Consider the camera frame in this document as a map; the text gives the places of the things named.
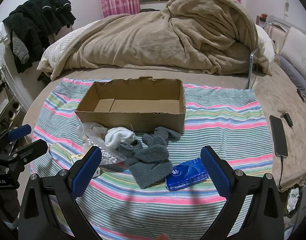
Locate beige fleece blanket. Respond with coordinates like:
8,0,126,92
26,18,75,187
37,0,258,80

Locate dark grey dotted socks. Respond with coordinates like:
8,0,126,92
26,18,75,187
142,126,181,146

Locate white embroidered pillow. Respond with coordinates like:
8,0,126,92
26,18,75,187
279,27,306,80

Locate white rolled socks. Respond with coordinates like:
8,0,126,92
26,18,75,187
105,127,136,149

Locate white quilt underside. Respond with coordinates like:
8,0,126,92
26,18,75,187
255,24,275,67

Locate silver laptop edge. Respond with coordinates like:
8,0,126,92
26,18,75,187
246,47,258,89

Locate black smartphone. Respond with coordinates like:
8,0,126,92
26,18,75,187
269,115,288,158

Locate grey knit socks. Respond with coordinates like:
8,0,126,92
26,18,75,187
117,136,173,189

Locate brown cardboard box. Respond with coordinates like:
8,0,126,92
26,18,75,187
75,77,186,133

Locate metal bed headboard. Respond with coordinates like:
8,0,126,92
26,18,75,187
255,15,306,35

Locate blue tissue pack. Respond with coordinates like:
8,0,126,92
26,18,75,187
165,158,209,191

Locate clear bag of small items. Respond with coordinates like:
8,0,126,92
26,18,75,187
70,122,108,140

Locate black clothes pile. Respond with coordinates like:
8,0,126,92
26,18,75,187
3,0,76,73

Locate bag of cotton swabs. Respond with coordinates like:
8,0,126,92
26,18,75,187
81,130,126,165

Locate grey pillow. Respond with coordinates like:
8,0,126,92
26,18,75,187
278,55,306,96

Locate black charging cable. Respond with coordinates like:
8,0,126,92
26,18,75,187
277,155,286,190

